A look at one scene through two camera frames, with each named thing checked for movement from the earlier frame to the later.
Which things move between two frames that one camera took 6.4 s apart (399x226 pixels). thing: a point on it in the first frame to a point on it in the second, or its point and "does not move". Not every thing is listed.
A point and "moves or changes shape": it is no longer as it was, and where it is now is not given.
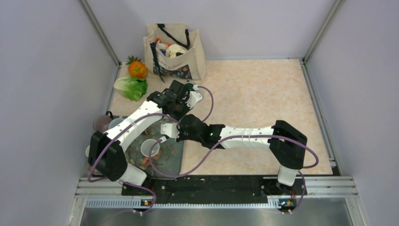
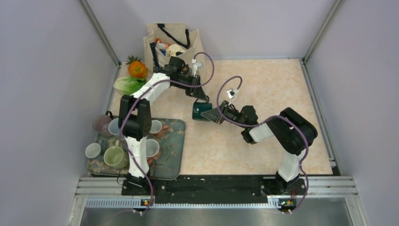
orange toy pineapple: [136, 68] does not move
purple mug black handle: [101, 123] does not move
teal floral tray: [168, 162] does not move
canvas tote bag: [171, 51] does not move
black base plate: [223, 189] does not move
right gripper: [181, 138] to [213, 115]
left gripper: [186, 108] to [197, 92]
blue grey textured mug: [115, 122] does not move
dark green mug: [189, 85] moves or changes shape
